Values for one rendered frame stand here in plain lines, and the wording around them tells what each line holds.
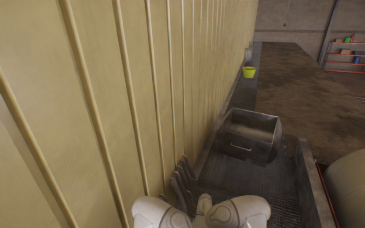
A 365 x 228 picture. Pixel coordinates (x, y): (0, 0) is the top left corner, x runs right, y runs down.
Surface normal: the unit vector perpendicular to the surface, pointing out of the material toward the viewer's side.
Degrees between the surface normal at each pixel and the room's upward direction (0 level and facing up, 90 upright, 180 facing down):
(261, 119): 88
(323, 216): 0
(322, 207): 2
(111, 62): 90
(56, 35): 90
